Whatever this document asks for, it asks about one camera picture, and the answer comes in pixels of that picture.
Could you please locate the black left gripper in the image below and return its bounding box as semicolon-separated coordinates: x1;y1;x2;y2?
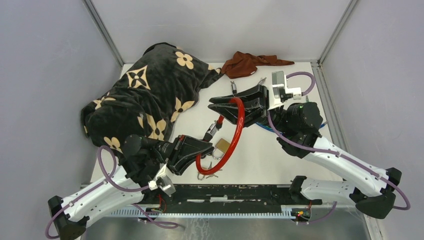
149;134;215;176

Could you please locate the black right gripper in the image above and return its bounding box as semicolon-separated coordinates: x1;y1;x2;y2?
209;82;292;133

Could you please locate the small brass padlock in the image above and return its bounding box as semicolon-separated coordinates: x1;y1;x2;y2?
196;172;206;181

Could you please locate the red cable lock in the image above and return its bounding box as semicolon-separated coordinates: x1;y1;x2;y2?
195;98;245;176

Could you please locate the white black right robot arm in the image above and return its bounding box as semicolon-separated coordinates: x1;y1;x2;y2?
209;84;402;219

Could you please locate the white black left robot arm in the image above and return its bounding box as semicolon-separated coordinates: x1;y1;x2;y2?
45;134;214;240

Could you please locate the brown crumpled cloth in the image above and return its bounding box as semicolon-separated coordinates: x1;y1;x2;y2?
221;51;295;79

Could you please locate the black floral patterned blanket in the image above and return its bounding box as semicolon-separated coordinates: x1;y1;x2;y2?
80;42;223;157

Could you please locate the blue cable lock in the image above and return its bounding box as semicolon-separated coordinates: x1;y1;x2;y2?
230;80;329;134

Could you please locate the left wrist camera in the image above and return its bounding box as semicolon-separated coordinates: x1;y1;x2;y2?
154;175;176;197

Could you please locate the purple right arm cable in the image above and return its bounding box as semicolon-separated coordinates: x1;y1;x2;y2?
266;71;412;224

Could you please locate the green cable lock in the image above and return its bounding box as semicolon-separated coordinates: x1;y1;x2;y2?
258;77;311;104

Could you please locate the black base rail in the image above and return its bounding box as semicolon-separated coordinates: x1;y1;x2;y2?
140;184;323;214

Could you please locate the white slotted cable duct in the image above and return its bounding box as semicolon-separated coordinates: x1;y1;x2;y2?
107;206;296;220

